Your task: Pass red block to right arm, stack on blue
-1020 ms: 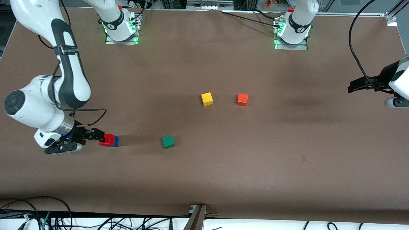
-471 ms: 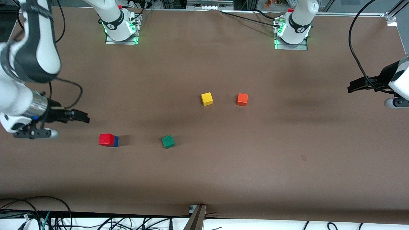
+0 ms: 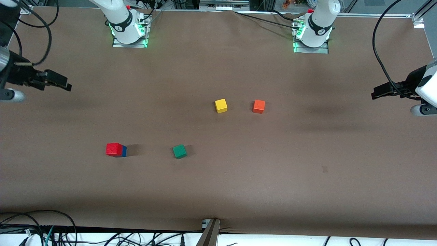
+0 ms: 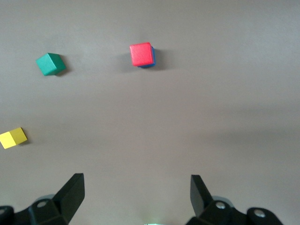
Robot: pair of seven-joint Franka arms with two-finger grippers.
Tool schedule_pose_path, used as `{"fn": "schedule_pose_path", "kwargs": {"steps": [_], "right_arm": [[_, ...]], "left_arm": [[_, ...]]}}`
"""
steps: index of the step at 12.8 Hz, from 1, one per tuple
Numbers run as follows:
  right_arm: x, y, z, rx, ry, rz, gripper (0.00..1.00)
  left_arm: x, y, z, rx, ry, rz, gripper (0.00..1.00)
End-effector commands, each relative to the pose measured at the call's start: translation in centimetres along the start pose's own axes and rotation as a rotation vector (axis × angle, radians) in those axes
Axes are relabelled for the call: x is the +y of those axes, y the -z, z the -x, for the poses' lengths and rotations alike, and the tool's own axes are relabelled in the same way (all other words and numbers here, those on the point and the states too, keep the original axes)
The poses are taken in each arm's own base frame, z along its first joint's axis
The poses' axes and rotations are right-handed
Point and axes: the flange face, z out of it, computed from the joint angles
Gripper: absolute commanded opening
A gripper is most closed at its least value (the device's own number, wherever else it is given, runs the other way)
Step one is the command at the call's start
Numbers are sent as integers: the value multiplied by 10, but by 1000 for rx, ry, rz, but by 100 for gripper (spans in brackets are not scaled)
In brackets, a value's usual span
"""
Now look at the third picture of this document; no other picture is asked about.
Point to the grey socket strip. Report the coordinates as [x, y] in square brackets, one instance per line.
[223, 5]

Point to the orange wooden block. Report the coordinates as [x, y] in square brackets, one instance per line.
[258, 106]

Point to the aluminium camera post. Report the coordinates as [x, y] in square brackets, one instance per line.
[210, 235]

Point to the yellow wooden block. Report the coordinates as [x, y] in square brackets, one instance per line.
[221, 106]

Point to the white desk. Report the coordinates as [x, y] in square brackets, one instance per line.
[290, 242]

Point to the brown paper table cover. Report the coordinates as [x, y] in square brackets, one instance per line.
[218, 68]

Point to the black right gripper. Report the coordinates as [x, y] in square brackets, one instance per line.
[17, 74]

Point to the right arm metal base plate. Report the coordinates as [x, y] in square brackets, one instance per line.
[129, 45]

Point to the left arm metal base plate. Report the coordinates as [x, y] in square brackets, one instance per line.
[312, 50]

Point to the aluminium table bracket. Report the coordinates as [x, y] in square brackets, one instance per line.
[26, 9]
[418, 21]

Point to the red wooden block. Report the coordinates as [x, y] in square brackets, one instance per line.
[113, 149]

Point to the green wooden block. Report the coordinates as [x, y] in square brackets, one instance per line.
[179, 151]

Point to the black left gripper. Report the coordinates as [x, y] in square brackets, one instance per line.
[407, 85]

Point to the small orange figure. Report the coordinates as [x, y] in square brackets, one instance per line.
[286, 4]

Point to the blue wooden block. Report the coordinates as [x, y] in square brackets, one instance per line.
[124, 151]

